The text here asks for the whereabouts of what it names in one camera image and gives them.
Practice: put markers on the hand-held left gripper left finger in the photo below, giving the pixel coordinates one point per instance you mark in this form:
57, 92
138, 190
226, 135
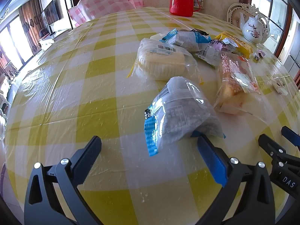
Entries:
91, 152

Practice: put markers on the yellow checkered tablecloth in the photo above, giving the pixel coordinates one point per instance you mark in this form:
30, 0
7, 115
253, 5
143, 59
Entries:
82, 86

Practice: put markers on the wood framed window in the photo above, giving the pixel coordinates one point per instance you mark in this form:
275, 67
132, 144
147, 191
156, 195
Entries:
269, 2

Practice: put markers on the large bright window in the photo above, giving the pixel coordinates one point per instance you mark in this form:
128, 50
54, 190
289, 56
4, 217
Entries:
14, 39

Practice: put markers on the small white candy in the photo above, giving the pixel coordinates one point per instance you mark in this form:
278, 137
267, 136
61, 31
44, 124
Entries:
255, 56

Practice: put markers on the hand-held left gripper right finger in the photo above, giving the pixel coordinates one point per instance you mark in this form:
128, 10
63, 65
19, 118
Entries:
211, 159

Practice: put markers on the large grey cake packet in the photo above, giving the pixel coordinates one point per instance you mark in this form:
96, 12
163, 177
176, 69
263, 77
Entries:
182, 112

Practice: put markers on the brown curtain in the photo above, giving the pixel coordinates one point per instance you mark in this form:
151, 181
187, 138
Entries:
30, 21

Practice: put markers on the purple and white snack packet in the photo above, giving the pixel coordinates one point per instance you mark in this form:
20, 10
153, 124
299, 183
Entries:
222, 43

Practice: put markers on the white floral teapot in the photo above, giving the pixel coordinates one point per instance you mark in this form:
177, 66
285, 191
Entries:
254, 29

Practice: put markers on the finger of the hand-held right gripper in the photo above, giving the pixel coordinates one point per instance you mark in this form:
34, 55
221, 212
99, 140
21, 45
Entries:
291, 136
269, 145

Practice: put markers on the small grey cake packet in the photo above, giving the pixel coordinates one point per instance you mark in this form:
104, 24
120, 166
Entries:
187, 39

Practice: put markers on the white cake in clear bag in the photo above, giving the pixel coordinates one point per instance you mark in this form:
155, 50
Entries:
161, 63

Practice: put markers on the cream ornate armchair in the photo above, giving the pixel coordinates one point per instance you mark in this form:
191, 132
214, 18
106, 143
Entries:
3, 98

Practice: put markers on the yellow snack packet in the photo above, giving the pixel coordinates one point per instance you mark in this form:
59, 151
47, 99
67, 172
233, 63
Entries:
241, 44

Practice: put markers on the flat television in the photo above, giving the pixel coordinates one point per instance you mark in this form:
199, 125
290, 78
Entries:
50, 13

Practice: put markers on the bread packet with orange label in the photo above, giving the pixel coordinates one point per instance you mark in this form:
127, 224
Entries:
232, 79

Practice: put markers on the black snack packet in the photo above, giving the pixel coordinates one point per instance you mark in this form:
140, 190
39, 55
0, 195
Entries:
199, 31

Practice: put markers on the small purple candy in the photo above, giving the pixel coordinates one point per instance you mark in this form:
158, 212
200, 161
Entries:
261, 53

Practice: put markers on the white television cabinet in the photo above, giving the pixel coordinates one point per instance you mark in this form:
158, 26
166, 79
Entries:
50, 39

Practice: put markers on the pink checkered cloth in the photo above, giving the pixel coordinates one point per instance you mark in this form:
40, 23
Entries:
100, 2

